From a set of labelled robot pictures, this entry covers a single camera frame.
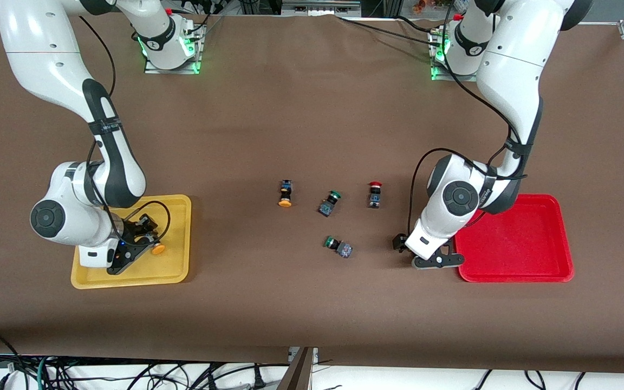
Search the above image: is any yellow mushroom push button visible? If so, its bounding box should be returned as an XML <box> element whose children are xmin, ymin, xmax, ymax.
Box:
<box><xmin>278</xmin><ymin>179</ymin><xmax>295</xmax><ymax>209</ymax></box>
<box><xmin>141</xmin><ymin>233</ymin><xmax>166</xmax><ymax>256</ymax></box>

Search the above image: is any red mushroom push button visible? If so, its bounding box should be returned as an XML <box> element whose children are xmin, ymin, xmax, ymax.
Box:
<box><xmin>367</xmin><ymin>181</ymin><xmax>384</xmax><ymax>210</ymax></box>

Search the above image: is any yellow plastic tray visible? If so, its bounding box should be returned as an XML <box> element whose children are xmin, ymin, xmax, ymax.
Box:
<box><xmin>70</xmin><ymin>194</ymin><xmax>192</xmax><ymax>290</ymax></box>

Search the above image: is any green push button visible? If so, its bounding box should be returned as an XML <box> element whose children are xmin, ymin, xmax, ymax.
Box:
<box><xmin>323</xmin><ymin>236</ymin><xmax>354</xmax><ymax>259</ymax></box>
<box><xmin>318</xmin><ymin>190</ymin><xmax>343</xmax><ymax>217</ymax></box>

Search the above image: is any red plastic tray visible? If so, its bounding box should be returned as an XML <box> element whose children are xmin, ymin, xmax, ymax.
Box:
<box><xmin>453</xmin><ymin>193</ymin><xmax>575</xmax><ymax>283</ymax></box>

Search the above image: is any brown table cover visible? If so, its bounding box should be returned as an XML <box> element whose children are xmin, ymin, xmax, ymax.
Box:
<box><xmin>0</xmin><ymin>14</ymin><xmax>624</xmax><ymax>374</ymax></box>

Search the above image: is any brown table support beam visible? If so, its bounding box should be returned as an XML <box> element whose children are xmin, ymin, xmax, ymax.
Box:
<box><xmin>277</xmin><ymin>347</ymin><xmax>315</xmax><ymax>390</ymax></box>

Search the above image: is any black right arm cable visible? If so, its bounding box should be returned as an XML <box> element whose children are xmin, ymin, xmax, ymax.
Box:
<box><xmin>76</xmin><ymin>15</ymin><xmax>172</xmax><ymax>255</ymax></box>

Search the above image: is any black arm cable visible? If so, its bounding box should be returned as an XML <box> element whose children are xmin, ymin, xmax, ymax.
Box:
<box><xmin>76</xmin><ymin>15</ymin><xmax>172</xmax><ymax>255</ymax></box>
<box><xmin>407</xmin><ymin>32</ymin><xmax>529</xmax><ymax>244</ymax></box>

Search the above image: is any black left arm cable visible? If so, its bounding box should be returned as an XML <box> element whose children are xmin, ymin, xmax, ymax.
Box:
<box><xmin>407</xmin><ymin>32</ymin><xmax>529</xmax><ymax>244</ymax></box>

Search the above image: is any black cable on table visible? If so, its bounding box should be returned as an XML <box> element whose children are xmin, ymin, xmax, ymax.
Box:
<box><xmin>336</xmin><ymin>14</ymin><xmax>443</xmax><ymax>47</ymax></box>

